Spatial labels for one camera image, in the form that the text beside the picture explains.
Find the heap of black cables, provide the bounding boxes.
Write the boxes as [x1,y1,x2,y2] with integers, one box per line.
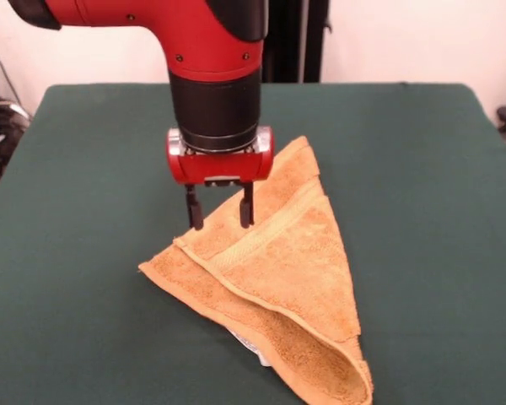
[0,99,31,185]

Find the tan terry towel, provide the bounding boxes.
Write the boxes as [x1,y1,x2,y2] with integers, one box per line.
[137,134,374,405]

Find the dark green table cloth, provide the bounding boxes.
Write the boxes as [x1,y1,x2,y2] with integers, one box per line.
[0,82,506,405]

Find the black upright stand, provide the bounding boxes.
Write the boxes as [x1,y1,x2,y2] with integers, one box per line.
[261,0,334,84]

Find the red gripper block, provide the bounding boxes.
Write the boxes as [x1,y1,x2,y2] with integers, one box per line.
[165,125,276,231]

